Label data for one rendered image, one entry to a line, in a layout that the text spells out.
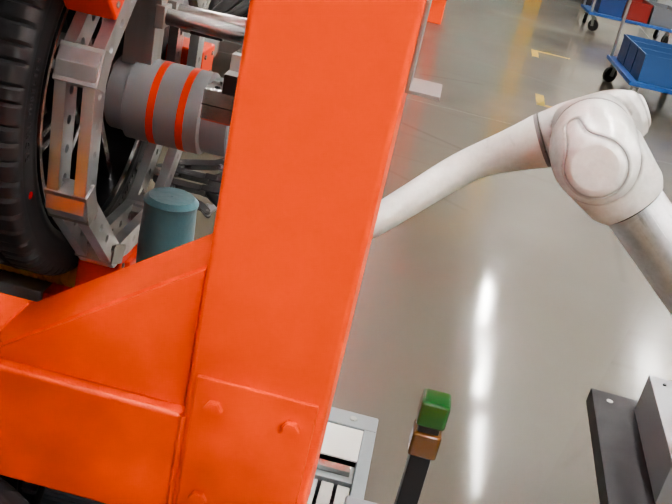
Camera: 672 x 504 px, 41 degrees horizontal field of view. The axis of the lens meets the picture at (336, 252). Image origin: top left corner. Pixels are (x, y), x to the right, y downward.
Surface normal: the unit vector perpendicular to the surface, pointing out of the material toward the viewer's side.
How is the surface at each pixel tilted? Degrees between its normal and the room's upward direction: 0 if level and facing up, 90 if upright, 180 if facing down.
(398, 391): 0
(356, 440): 0
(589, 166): 86
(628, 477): 0
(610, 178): 85
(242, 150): 90
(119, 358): 90
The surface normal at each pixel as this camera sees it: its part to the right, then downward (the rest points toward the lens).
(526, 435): 0.20, -0.89
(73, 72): -0.15, 0.39
